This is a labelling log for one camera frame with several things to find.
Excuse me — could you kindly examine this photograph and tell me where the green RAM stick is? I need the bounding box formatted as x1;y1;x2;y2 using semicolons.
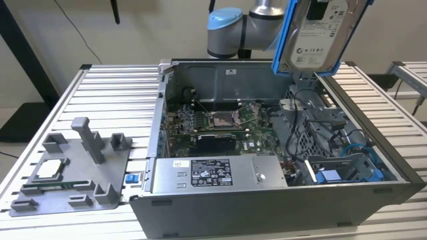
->
23;180;91;189

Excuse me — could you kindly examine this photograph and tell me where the black hanging strip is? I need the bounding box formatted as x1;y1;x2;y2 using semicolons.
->
109;0;122;25

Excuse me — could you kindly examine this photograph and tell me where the grey plastic parts rack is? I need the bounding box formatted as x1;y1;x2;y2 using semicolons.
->
7;116;134;218

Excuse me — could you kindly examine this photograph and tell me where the metal socket cover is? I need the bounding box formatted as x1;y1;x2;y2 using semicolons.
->
232;103;265;125

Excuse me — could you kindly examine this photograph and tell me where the CPU socket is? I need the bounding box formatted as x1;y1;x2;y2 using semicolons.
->
206;110;236;129

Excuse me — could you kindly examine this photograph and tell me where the aluminium slat side table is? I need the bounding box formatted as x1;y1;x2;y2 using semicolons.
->
385;60;427;99

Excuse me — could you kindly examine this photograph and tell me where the small black box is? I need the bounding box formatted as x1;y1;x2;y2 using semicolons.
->
365;73;400;92

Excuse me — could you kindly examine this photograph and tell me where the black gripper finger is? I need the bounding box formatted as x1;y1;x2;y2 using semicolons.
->
305;0;329;21

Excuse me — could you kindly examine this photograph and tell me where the blue wire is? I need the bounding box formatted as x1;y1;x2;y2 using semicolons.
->
341;143;374;174

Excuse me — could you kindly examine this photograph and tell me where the hard disk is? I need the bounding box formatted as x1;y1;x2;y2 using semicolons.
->
269;0;373;77

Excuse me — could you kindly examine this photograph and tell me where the silver CPU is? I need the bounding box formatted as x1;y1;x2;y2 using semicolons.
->
33;159;65;179

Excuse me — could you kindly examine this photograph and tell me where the black wire with plug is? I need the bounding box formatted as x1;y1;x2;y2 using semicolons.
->
305;118;348;131

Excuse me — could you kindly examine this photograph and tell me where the silver power supply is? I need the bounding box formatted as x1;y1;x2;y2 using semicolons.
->
149;155;289;195

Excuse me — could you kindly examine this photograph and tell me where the black PC case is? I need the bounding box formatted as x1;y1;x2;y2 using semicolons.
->
128;57;427;240

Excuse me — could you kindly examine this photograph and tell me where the black pole stand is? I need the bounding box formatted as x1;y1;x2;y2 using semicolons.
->
0;0;62;144

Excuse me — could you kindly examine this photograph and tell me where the black graphics card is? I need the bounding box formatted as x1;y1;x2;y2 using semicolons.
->
194;133;238;159

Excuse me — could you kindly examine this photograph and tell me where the blue plastic bay bracket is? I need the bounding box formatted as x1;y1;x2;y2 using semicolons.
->
313;169;385;185

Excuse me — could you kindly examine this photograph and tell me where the long black wire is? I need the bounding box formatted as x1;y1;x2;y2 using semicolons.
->
285;88;316;161

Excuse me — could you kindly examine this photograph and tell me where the blue case latch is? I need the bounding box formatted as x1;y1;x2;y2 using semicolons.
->
122;173;138;186

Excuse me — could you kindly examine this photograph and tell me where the metal disk bay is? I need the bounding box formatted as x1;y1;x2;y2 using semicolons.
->
269;84;401;187

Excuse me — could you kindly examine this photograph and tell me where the green motherboard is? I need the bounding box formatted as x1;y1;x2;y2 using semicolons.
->
164;99;290;161

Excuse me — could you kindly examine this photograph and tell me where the locking lever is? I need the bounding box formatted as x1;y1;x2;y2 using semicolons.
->
194;99;214;118

